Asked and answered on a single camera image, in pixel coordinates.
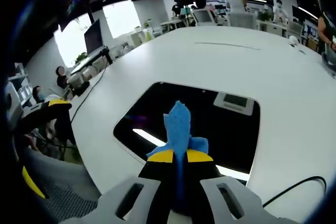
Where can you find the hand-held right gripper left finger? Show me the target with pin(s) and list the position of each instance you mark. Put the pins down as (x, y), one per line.
(157, 169)

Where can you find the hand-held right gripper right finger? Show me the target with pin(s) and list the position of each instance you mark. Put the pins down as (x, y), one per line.
(204, 171)

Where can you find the blue cleaning cloth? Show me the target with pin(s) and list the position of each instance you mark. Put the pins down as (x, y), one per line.
(178, 124)

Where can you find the white shelf unit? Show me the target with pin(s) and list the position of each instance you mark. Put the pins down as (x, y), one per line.
(19, 90)

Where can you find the grey mesh office chair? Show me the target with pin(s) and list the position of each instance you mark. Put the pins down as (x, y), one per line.
(65, 182)

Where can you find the black flat device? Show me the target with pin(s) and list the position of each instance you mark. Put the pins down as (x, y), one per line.
(81, 89)

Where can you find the green plant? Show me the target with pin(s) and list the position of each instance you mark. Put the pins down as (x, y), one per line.
(81, 57)
(264, 16)

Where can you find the black monitor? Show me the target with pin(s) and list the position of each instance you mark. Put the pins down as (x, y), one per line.
(93, 37)

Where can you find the yellow-green bag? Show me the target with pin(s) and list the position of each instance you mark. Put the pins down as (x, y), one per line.
(148, 35)

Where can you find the white office chair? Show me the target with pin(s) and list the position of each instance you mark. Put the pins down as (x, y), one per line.
(294, 29)
(241, 20)
(204, 16)

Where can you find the white round object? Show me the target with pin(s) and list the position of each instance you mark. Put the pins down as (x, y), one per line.
(293, 40)

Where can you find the dark grey object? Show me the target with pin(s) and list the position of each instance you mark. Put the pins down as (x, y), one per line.
(329, 64)

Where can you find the dark wall screen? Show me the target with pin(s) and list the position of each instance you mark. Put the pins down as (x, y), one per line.
(76, 1)

